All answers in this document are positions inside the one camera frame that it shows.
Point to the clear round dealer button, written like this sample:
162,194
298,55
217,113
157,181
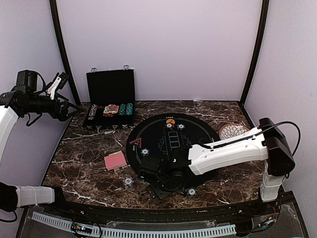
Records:
111,107

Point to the blue white chip stack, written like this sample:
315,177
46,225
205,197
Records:
128,183

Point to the white slotted cable duct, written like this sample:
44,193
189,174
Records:
83,230

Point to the round black poker mat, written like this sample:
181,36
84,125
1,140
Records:
165,143

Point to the green chip row right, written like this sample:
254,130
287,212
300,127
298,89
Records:
129,109

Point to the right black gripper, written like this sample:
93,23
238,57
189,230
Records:
158,194

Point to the black poker chip case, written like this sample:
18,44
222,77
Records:
110,87

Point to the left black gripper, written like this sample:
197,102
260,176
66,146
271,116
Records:
61,115

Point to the white floral patterned plate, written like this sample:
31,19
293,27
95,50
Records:
231,130

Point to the green chip row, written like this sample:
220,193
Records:
122,110
129,109

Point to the blue tan chip row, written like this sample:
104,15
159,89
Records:
92,112

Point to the orange round blind button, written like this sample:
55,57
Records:
171,121

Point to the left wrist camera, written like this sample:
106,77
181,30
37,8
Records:
27,82

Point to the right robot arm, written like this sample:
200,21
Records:
265,143

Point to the card deck in case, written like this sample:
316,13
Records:
110,112

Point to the red-backed card deck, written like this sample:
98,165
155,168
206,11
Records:
115,161

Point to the blue green chip stack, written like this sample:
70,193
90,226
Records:
191,192

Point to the green chip row left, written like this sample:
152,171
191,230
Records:
122,110

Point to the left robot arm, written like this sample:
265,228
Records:
29,126

